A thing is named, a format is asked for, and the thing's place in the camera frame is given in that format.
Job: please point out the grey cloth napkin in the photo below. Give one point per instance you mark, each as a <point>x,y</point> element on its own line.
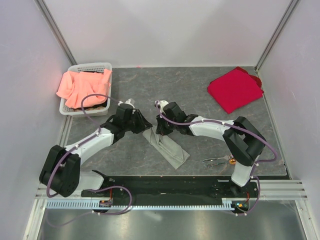
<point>175,155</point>

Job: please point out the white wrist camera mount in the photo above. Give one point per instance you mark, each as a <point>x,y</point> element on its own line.
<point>160,104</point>
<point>129,101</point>

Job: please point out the silver spoon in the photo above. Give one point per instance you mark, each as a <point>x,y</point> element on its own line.
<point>211,164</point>

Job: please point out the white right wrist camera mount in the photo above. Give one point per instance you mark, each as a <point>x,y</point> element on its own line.
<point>160,104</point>

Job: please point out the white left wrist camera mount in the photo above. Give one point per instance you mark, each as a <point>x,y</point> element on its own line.
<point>129,101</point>

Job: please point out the white slotted cable duct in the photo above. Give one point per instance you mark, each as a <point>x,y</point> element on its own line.
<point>88,204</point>

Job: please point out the right aluminium frame post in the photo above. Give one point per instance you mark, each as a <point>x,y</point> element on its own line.
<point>276,33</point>

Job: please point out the salmon pink cloth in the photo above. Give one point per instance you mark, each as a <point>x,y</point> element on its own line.
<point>84,89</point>

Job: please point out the left aluminium frame post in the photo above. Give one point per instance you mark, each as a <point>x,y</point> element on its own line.
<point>46,13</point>

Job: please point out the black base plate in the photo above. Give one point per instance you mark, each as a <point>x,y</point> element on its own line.
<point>216,187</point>

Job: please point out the red folded napkin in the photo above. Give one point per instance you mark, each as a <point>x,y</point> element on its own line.
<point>235,89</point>

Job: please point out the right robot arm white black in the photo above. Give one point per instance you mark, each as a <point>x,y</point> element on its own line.
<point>243,140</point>

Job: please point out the aluminium frame post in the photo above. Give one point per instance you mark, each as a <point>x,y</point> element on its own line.
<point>46,13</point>
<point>276,33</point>

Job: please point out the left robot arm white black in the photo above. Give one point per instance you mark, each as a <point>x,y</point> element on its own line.
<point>61,172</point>

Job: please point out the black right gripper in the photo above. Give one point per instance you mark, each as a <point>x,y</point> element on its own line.
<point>160,129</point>

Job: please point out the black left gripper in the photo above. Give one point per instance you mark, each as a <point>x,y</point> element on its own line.
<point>143,124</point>

